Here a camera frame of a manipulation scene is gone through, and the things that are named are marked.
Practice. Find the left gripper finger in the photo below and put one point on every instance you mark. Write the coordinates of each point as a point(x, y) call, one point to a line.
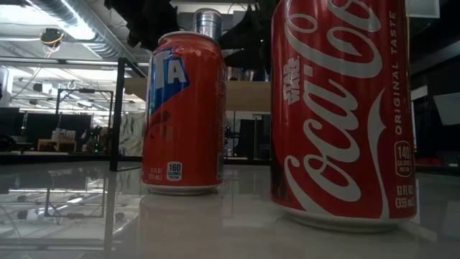
point(147, 21)
point(255, 28)

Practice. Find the red Fanta strawberry can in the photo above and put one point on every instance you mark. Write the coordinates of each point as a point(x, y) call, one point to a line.
point(183, 126)

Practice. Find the red Coca-Cola Star Wars can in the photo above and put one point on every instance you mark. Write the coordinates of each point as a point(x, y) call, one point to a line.
point(341, 126)

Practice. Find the small wooden stand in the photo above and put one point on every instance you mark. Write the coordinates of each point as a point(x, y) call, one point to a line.
point(46, 142)

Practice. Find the black monitor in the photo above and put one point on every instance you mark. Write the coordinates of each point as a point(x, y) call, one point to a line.
point(9, 120)

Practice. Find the white hanging panel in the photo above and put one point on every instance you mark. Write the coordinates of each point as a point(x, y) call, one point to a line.
point(424, 9)

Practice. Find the grey panel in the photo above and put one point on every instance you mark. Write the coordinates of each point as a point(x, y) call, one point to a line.
point(449, 108)

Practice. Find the silver ventilation duct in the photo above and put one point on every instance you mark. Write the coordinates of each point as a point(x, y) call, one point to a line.
point(72, 18)

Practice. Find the distant black rig frame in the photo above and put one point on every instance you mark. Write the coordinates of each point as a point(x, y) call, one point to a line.
point(86, 90)

